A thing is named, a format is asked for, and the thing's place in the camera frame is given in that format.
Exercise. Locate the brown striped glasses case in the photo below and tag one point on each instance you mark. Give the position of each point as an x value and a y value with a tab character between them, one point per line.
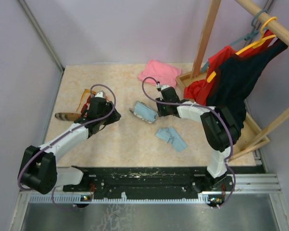
67	116

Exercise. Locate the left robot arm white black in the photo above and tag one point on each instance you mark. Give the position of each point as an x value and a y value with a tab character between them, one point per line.
38	170

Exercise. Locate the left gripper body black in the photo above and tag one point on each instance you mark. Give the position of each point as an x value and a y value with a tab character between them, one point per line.
112	118

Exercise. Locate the teal hanger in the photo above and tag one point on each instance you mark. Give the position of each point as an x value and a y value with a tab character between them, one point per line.
250	33

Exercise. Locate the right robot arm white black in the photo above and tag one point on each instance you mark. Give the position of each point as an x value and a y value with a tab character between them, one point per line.
221	129

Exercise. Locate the red shirt hanging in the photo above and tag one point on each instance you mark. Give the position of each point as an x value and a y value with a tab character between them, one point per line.
199	90

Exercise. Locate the map print glasses case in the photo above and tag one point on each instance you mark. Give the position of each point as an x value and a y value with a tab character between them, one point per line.
143	114

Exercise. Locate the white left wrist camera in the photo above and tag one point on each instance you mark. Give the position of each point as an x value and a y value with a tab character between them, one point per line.
100	94

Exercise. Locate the light blue cloth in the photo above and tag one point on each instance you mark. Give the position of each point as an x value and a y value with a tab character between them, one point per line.
170	135
145	113

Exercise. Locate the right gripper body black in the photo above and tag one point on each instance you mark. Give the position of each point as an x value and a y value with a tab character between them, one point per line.
163	109

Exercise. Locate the yellow hanger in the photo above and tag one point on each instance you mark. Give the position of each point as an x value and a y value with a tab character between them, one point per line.
253	46

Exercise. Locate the folded pink shirt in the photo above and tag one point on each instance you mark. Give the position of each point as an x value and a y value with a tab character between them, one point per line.
164	73

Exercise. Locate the dark navy shirt hanging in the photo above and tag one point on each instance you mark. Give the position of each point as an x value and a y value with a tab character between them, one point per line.
236	77

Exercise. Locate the red sunglasses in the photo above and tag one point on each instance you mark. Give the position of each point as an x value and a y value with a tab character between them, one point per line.
85	106

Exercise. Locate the orange sunglasses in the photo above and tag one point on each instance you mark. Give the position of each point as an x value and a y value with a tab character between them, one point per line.
84	100

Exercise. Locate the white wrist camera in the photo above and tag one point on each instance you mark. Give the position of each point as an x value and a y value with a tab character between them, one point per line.
100	94
162	87

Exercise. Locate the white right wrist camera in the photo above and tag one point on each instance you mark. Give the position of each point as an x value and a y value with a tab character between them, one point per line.
162	87

